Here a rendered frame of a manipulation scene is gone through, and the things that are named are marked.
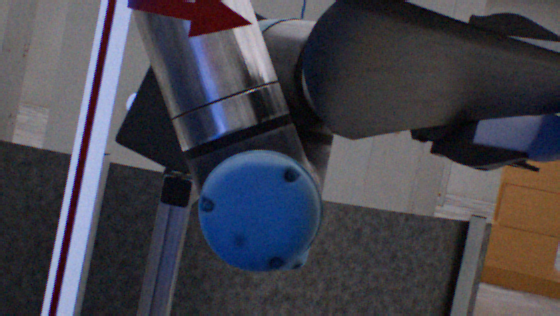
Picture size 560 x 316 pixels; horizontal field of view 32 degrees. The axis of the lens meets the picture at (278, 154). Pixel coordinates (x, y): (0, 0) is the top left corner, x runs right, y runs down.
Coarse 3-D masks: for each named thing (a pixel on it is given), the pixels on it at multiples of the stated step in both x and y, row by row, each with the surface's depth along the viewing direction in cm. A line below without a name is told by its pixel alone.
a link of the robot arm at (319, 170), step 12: (300, 132) 72; (312, 132) 73; (312, 144) 73; (324, 144) 74; (312, 156) 73; (324, 156) 74; (312, 168) 73; (324, 168) 75; (324, 180) 76; (300, 264) 75
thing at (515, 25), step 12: (504, 12) 57; (480, 24) 58; (492, 24) 58; (504, 24) 57; (516, 24) 56; (528, 24) 55; (540, 24) 56; (516, 36) 56; (528, 36) 55; (540, 36) 55; (552, 36) 54
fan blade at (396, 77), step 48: (336, 0) 36; (384, 0) 35; (336, 48) 42; (384, 48) 40; (432, 48) 39; (480, 48) 37; (528, 48) 36; (336, 96) 50; (384, 96) 49; (432, 96) 49; (480, 96) 48; (528, 96) 47
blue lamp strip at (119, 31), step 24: (120, 0) 43; (120, 24) 43; (120, 48) 45; (96, 120) 44; (96, 144) 44; (96, 168) 45; (72, 240) 44; (72, 264) 44; (72, 288) 45; (72, 312) 46
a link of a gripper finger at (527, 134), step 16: (480, 128) 56; (496, 128) 55; (512, 128) 55; (528, 128) 54; (544, 128) 53; (480, 144) 56; (496, 144) 55; (512, 144) 54; (528, 144) 53; (544, 144) 53; (544, 160) 54
